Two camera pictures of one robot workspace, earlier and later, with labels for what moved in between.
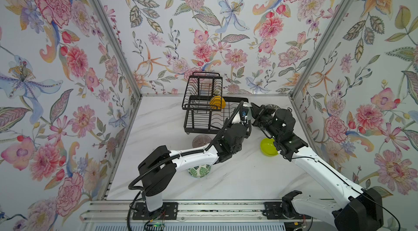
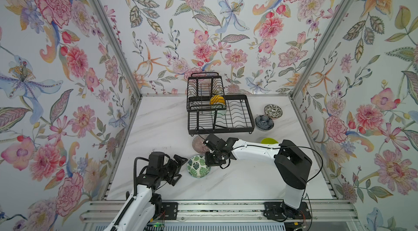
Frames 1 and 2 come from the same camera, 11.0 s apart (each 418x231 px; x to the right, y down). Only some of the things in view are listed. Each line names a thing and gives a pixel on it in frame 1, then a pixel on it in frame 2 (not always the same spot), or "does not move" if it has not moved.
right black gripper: x=262 y=113 -> x=208 y=161
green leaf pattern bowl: x=200 y=171 does not move
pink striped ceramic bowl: x=201 y=140 does not move
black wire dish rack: x=206 y=110 does not move
